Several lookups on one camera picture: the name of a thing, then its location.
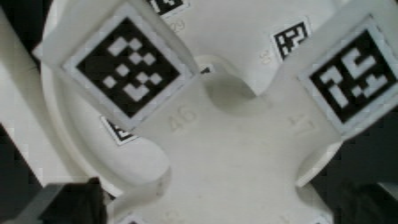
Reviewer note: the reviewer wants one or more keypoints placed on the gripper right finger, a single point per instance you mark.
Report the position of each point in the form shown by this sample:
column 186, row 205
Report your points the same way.
column 369, row 203

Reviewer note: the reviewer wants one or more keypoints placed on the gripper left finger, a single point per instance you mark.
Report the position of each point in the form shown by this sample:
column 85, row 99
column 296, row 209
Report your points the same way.
column 65, row 204

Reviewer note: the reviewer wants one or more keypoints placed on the white cross-shaped table base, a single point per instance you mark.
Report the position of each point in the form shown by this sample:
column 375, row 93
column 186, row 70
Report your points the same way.
column 236, row 150

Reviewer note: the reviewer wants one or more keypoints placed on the white cylindrical table leg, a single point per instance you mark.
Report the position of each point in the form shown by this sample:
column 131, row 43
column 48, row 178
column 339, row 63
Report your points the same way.
column 229, row 92

